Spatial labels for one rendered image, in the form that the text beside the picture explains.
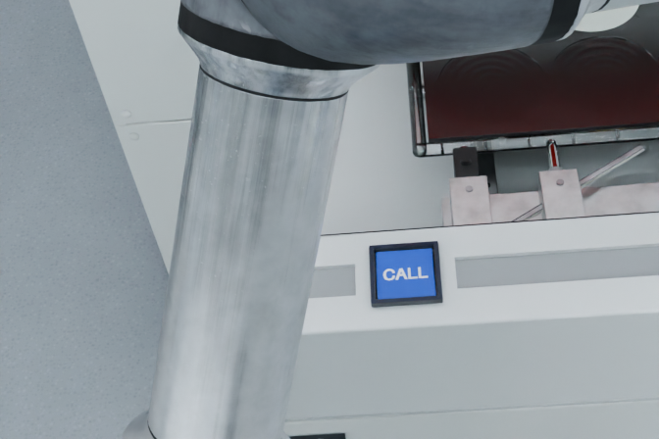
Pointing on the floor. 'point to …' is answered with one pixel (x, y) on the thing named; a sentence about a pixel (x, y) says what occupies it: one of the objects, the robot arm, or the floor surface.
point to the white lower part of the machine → (140, 68)
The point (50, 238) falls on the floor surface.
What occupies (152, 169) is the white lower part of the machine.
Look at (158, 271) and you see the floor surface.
